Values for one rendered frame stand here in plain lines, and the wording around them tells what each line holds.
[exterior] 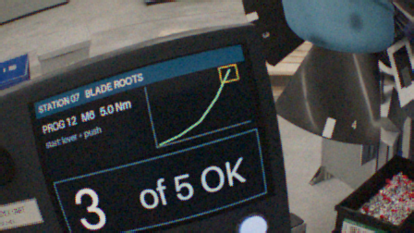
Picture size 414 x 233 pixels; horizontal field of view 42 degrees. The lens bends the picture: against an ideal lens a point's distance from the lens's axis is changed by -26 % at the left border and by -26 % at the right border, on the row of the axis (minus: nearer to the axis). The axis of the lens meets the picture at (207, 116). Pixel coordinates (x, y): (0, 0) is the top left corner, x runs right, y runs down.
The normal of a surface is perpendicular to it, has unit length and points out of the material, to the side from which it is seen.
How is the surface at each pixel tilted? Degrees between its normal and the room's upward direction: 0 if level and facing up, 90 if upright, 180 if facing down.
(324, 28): 92
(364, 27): 92
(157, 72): 75
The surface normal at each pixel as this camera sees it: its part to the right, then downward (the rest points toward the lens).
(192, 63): 0.42, 0.05
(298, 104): -0.42, -0.26
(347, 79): -0.19, -0.30
